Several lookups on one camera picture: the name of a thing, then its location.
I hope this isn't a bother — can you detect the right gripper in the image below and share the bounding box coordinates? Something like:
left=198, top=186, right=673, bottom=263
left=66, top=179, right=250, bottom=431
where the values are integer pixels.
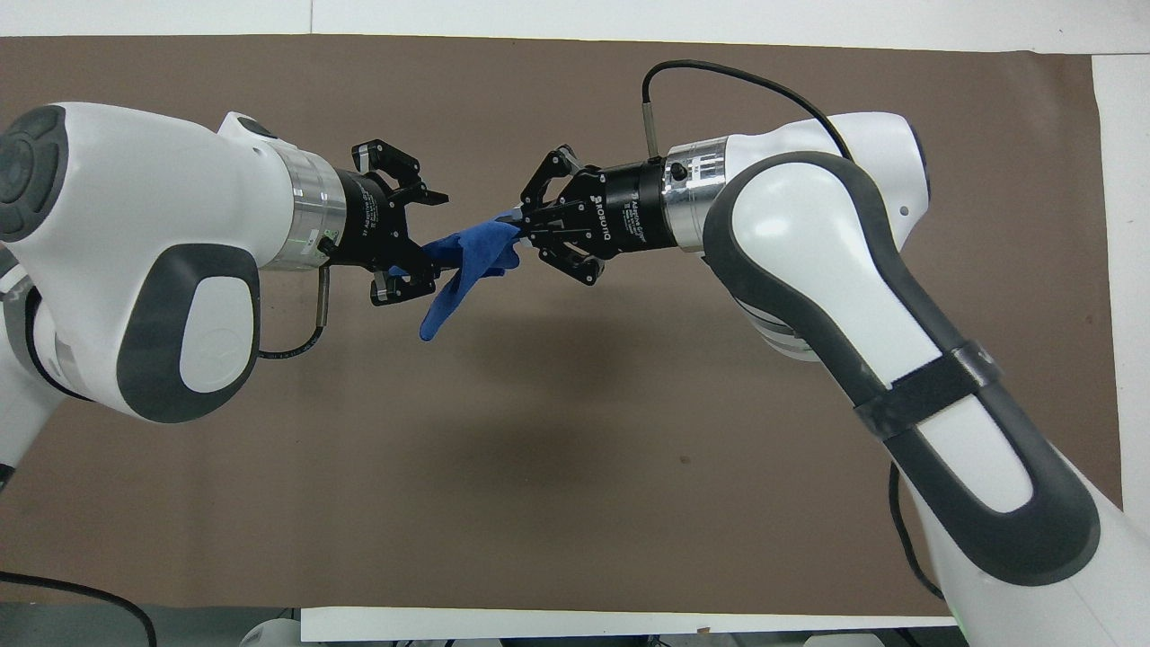
left=518, top=143, right=677, bottom=288

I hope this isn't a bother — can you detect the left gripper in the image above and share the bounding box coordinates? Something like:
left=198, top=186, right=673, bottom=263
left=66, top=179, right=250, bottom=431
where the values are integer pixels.
left=325, top=138, right=450, bottom=308

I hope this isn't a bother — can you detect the blue towel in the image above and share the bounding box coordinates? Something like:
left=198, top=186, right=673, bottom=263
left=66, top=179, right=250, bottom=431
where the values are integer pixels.
left=388, top=214, right=525, bottom=343

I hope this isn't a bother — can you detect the black cable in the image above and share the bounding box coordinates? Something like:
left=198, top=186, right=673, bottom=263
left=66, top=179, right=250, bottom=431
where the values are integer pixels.
left=258, top=267, right=332, bottom=361
left=888, top=462, right=946, bottom=602
left=0, top=570, right=159, bottom=647
left=641, top=59, right=855, bottom=164

